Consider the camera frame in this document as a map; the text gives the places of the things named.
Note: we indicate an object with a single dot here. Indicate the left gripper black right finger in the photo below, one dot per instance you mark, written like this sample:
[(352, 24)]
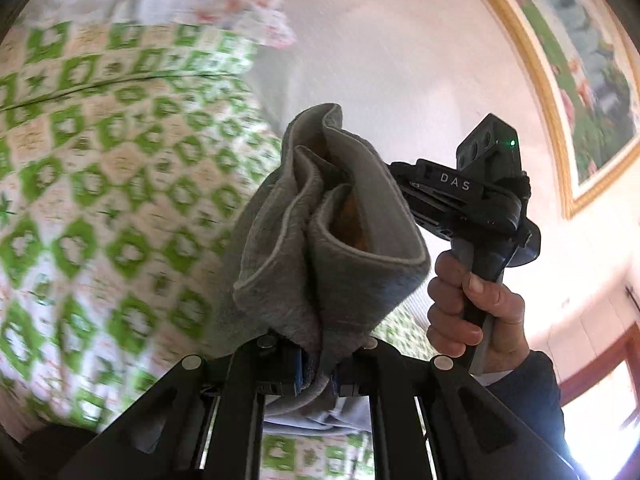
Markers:
[(384, 377)]

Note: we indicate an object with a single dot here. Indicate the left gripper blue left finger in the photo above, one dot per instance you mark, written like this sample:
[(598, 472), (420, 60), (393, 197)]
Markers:
[(269, 365)]

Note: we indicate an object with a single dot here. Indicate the grey sweatpants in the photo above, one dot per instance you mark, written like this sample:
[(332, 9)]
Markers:
[(325, 249)]

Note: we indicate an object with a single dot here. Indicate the right forearm dark sleeve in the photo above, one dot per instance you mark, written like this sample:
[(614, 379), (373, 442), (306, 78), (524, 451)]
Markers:
[(531, 392)]

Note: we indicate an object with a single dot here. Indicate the person's right hand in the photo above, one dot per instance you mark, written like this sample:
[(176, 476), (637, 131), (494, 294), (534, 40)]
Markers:
[(468, 311)]

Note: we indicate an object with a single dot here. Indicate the white striped bolster pillow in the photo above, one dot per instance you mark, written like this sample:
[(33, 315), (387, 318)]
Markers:
[(373, 62)]

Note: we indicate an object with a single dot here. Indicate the gold framed painting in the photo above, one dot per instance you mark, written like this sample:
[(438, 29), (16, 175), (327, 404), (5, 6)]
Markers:
[(585, 71)]

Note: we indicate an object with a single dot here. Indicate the green white patterned bedspread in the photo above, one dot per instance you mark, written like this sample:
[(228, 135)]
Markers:
[(128, 153)]

